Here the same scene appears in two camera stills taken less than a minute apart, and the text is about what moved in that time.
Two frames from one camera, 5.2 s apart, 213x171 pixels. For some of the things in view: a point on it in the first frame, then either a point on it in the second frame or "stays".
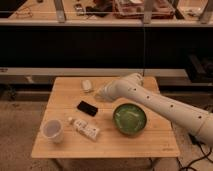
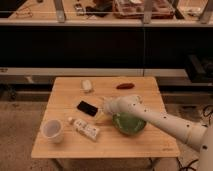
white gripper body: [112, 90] → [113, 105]
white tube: [85, 129] stays
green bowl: [129, 118] stays
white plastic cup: [52, 130] stays
